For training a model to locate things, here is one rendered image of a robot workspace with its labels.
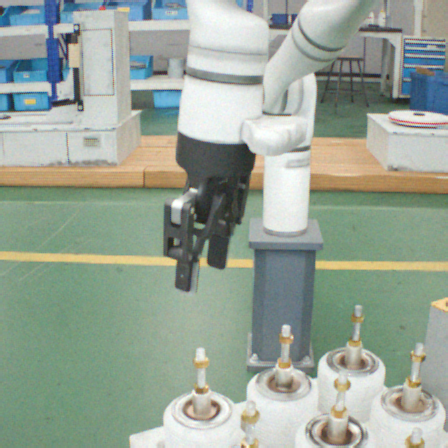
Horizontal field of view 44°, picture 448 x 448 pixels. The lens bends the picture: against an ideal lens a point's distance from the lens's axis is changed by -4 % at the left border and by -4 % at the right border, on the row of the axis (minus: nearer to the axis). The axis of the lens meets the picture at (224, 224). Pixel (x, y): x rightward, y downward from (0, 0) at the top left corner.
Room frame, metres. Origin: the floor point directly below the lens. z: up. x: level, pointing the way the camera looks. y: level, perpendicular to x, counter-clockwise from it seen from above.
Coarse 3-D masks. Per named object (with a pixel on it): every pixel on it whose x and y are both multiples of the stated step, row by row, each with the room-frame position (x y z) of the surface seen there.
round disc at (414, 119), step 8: (392, 112) 2.83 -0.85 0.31; (400, 112) 2.84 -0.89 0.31; (408, 112) 2.85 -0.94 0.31; (416, 112) 2.87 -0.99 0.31; (424, 112) 2.87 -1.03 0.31; (392, 120) 2.73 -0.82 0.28; (400, 120) 2.68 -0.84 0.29; (408, 120) 2.65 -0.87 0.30; (416, 120) 2.63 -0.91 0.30; (424, 120) 2.62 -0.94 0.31; (432, 120) 2.62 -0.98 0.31; (440, 120) 2.63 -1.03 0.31
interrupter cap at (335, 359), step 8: (336, 352) 0.71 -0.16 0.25; (344, 352) 0.71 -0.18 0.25; (368, 352) 0.71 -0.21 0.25; (328, 360) 0.69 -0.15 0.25; (336, 360) 0.69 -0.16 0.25; (344, 360) 0.69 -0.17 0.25; (368, 360) 0.69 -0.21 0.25; (376, 360) 0.69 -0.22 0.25; (336, 368) 0.67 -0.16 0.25; (344, 368) 0.67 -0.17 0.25; (352, 368) 0.67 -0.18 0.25; (360, 368) 0.67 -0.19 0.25; (368, 368) 0.67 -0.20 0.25; (376, 368) 0.67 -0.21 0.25; (352, 376) 0.65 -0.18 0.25; (360, 376) 0.65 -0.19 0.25
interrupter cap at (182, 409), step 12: (180, 396) 0.60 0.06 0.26; (192, 396) 0.61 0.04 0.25; (216, 396) 0.61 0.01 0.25; (180, 408) 0.58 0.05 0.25; (192, 408) 0.59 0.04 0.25; (216, 408) 0.58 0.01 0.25; (228, 408) 0.58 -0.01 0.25; (180, 420) 0.56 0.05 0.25; (192, 420) 0.56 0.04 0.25; (204, 420) 0.56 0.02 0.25; (216, 420) 0.56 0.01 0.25
